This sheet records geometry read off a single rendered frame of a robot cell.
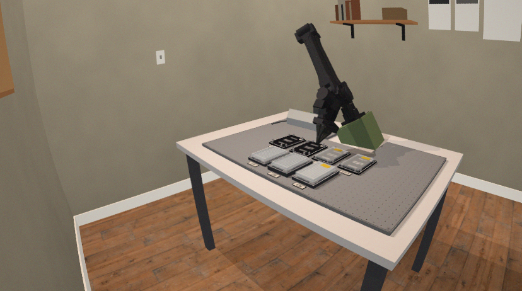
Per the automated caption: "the black rectangular pad with small corner posts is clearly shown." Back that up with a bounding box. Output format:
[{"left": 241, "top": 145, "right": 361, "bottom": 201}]
[{"left": 289, "top": 140, "right": 328, "bottom": 157}]

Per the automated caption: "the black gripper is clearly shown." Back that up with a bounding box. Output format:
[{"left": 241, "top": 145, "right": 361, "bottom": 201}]
[{"left": 313, "top": 117, "right": 339, "bottom": 144}]

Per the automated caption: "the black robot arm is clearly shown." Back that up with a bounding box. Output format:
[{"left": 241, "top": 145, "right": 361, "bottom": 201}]
[{"left": 295, "top": 23, "right": 365, "bottom": 126}]

